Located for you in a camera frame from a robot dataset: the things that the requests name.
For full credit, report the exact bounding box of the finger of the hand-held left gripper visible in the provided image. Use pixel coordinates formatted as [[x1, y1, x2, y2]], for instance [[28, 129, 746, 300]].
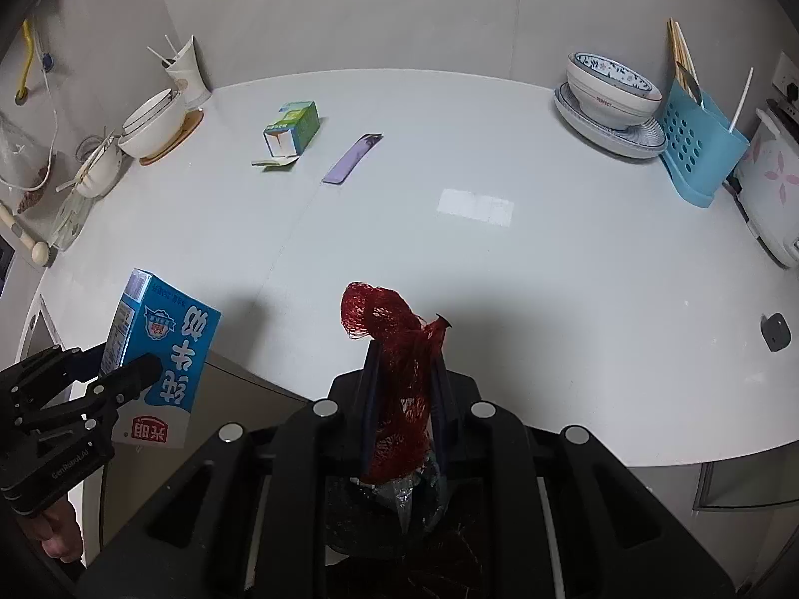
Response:
[[0, 344, 119, 413], [12, 352, 164, 450]]

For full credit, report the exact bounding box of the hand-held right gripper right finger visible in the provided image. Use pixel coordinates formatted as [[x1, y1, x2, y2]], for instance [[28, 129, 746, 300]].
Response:
[[429, 349, 738, 599]]

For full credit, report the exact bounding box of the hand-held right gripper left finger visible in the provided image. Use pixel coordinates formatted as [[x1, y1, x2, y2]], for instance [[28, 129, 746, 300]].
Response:
[[78, 340, 382, 599]]

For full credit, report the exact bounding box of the blue white milk carton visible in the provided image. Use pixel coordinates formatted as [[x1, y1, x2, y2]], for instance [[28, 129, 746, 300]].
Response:
[[100, 267, 222, 449]]

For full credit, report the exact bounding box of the red mesh net bag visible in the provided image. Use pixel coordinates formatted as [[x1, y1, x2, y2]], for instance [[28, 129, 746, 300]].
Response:
[[340, 281, 451, 486]]

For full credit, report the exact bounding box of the person's left hand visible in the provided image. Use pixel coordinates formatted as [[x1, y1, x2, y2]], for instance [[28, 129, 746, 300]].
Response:
[[28, 499, 85, 566]]

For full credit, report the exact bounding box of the glass jar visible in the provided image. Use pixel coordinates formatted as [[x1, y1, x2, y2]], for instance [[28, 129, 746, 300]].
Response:
[[50, 187, 88, 251]]

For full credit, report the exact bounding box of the white bowl with spoon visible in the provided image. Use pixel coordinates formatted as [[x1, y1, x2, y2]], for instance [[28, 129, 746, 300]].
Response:
[[73, 134, 129, 197]]

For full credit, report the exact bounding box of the clear plastic bag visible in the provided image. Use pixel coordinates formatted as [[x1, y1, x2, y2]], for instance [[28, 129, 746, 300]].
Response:
[[0, 109, 56, 216]]

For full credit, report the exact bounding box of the purple sachet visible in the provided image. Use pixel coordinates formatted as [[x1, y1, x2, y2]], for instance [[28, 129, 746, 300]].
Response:
[[321, 132, 384, 186]]

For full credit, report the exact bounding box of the plain white bowl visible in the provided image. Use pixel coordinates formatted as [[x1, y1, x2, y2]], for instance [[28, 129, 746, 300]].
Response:
[[117, 88, 188, 159]]

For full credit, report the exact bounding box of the wooden coaster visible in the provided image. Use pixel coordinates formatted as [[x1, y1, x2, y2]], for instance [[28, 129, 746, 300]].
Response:
[[138, 109, 206, 167]]

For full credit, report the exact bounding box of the green white small carton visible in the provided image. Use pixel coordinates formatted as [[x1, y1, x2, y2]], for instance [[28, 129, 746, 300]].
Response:
[[251, 100, 321, 169]]

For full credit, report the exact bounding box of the white cup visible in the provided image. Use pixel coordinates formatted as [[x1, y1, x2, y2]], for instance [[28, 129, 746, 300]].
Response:
[[163, 36, 212, 107]]

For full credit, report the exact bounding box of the yellow hook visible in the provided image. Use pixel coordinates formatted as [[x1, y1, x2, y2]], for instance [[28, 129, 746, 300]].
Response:
[[15, 20, 36, 104]]

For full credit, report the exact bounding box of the glass cabinet door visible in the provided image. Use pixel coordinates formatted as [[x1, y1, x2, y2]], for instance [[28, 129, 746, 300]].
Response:
[[692, 458, 799, 511]]

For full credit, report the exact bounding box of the blue patterned plate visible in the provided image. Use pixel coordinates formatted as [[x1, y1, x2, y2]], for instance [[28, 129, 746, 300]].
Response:
[[554, 82, 668, 158]]

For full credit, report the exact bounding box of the small black object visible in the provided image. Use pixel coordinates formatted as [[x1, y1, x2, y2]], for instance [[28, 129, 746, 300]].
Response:
[[760, 313, 789, 352]]

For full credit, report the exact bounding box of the white bowl blue pattern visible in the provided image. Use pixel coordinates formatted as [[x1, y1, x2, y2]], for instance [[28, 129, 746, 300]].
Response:
[[566, 51, 663, 132]]

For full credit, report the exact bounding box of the blue plastic utensil holder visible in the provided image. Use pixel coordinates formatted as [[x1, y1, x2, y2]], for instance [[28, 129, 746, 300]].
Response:
[[660, 80, 750, 208]]

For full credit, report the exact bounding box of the white floral rice cooker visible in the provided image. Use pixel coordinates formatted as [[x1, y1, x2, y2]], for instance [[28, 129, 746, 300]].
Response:
[[737, 100, 799, 269]]

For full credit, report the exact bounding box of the metal spoon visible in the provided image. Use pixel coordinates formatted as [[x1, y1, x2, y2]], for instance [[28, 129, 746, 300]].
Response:
[[677, 62, 703, 107]]

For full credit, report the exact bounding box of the wooden chopstick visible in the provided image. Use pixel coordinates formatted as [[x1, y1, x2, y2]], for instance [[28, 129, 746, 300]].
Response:
[[667, 20, 688, 82], [672, 17, 695, 76]]

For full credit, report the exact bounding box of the white plastic utensil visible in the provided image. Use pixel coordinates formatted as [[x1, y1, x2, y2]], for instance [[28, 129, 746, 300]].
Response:
[[727, 67, 755, 135]]

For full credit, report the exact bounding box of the wall socket with plug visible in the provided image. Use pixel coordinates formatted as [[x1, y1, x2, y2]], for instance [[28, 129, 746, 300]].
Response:
[[771, 53, 799, 101]]

